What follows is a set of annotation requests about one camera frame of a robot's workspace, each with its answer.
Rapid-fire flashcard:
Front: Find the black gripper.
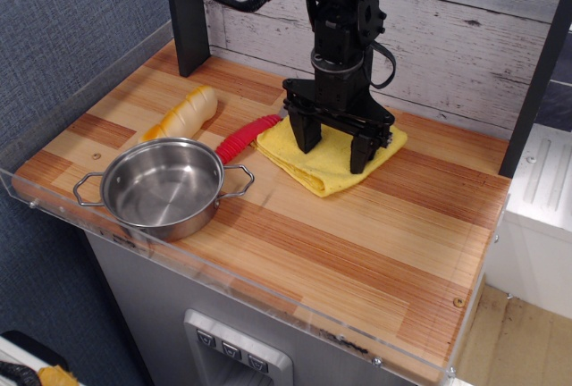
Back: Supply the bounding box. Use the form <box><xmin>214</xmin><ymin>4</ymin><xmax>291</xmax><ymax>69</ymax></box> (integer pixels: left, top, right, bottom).
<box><xmin>282</xmin><ymin>62</ymin><xmax>395</xmax><ymax>174</ymax></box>

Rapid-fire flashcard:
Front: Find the dark right frame post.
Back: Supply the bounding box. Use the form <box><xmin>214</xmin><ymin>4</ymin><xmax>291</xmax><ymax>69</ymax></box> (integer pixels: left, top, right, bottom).
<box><xmin>499</xmin><ymin>0</ymin><xmax>571</xmax><ymax>178</ymax></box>

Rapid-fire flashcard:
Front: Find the toy bread loaf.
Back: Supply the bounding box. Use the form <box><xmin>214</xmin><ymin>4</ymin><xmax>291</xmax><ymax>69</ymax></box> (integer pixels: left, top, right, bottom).
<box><xmin>138</xmin><ymin>85</ymin><xmax>218</xmax><ymax>143</ymax></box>

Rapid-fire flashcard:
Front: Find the white side unit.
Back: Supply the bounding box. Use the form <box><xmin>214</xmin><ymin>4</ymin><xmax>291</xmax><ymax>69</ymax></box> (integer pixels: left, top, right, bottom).
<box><xmin>484</xmin><ymin>124</ymin><xmax>571</xmax><ymax>318</ymax></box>

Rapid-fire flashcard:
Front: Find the yellow towel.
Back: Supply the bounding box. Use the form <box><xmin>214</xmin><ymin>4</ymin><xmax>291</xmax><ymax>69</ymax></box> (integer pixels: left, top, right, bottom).
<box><xmin>254</xmin><ymin>118</ymin><xmax>408</xmax><ymax>197</ymax></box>

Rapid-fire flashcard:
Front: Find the clear acrylic table guard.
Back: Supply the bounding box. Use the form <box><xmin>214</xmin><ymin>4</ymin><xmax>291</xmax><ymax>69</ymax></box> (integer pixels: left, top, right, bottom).
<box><xmin>13</xmin><ymin>16</ymin><xmax>509</xmax><ymax>385</ymax></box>

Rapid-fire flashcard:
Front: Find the black and yellow object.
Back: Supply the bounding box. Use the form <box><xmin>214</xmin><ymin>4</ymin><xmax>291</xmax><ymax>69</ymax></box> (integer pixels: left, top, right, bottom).
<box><xmin>1</xmin><ymin>331</ymin><xmax>81</xmax><ymax>385</ymax></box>

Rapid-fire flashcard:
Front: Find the grey cabinet with button panel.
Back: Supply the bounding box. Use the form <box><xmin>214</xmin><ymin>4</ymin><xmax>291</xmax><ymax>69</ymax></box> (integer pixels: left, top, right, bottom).
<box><xmin>84</xmin><ymin>230</ymin><xmax>430</xmax><ymax>386</ymax></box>

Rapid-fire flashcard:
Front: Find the small stainless steel pot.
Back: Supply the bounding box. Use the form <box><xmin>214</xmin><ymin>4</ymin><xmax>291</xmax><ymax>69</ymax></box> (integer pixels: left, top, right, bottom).
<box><xmin>73</xmin><ymin>138</ymin><xmax>255</xmax><ymax>242</ymax></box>

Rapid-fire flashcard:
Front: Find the red handled metal spoon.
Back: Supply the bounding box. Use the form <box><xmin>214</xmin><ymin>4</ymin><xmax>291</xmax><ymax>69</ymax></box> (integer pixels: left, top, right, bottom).
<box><xmin>215</xmin><ymin>114</ymin><xmax>282</xmax><ymax>164</ymax></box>

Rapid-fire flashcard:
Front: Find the dark frame post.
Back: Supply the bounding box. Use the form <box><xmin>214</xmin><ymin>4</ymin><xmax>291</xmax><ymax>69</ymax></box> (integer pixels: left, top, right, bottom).
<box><xmin>168</xmin><ymin>0</ymin><xmax>211</xmax><ymax>77</ymax></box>
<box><xmin>499</xmin><ymin>0</ymin><xmax>571</xmax><ymax>178</ymax></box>

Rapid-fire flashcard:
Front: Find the dark left frame post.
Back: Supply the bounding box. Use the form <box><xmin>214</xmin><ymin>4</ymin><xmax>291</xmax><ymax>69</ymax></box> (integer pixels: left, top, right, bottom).
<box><xmin>168</xmin><ymin>0</ymin><xmax>211</xmax><ymax>77</ymax></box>

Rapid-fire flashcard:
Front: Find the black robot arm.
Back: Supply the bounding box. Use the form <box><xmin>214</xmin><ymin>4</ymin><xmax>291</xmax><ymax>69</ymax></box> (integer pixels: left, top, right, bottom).
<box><xmin>283</xmin><ymin>0</ymin><xmax>396</xmax><ymax>174</ymax></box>

